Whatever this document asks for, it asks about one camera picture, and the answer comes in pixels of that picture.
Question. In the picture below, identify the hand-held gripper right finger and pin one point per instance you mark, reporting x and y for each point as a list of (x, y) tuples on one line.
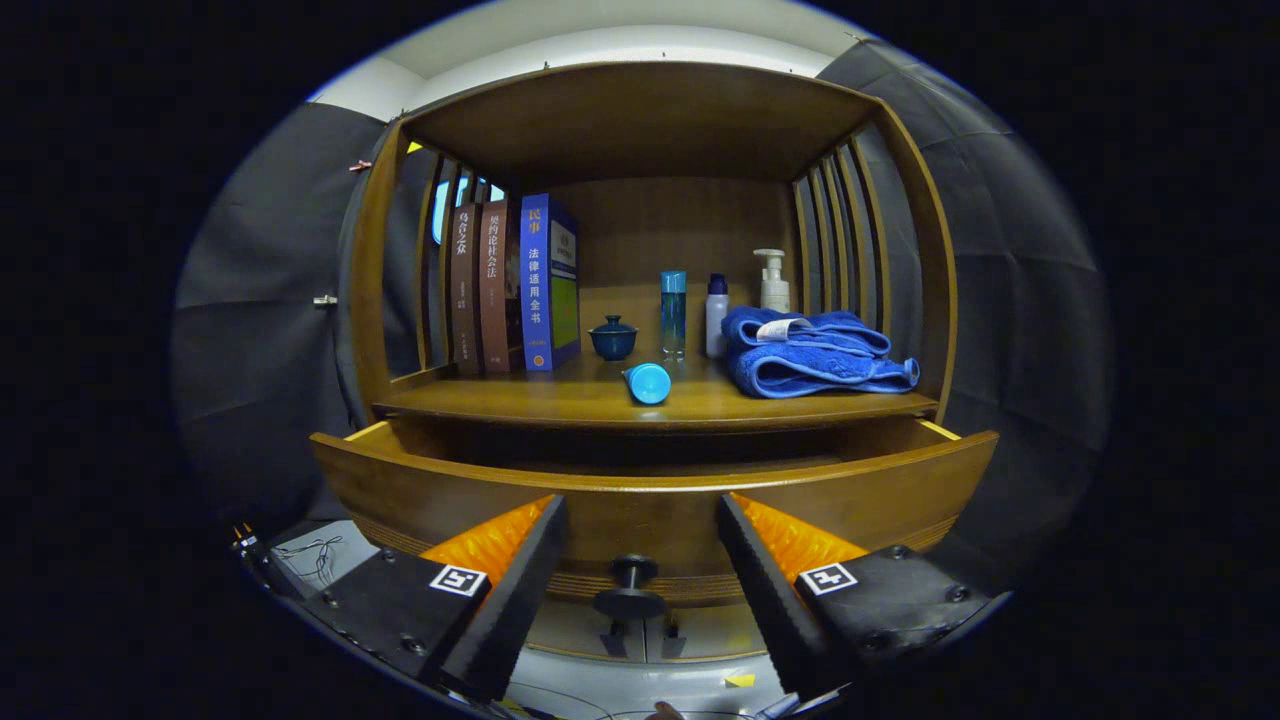
[(775, 600)]

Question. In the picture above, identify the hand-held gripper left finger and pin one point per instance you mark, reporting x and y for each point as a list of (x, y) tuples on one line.
[(515, 600)]

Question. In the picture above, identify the wooden drawer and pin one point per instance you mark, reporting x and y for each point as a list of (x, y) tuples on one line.
[(640, 510)]

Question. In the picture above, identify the blue and white tube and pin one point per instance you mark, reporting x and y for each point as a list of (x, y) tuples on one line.
[(650, 384)]

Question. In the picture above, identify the wooden countertop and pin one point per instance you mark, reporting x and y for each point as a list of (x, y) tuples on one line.
[(560, 400)]

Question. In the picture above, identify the wooden cabinet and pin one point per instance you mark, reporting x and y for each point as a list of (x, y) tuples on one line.
[(650, 120)]

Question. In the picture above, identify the blue towel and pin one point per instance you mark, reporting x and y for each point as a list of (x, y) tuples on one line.
[(810, 365)]

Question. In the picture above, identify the blue lidded teacup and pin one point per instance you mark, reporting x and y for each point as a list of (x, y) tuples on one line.
[(612, 342)]

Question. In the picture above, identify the white bottle with blue cap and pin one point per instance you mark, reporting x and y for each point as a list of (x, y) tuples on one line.
[(716, 320)]

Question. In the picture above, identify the clear blue glass bottle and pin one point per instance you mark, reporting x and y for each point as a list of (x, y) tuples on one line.
[(673, 315)]

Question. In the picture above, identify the white pump bottle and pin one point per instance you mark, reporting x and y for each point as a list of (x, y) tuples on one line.
[(774, 290)]

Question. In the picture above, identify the blue book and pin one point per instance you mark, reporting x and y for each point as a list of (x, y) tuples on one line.
[(535, 290)]

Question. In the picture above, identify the black backdrop cloth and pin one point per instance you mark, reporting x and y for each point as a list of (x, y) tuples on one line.
[(260, 300)]

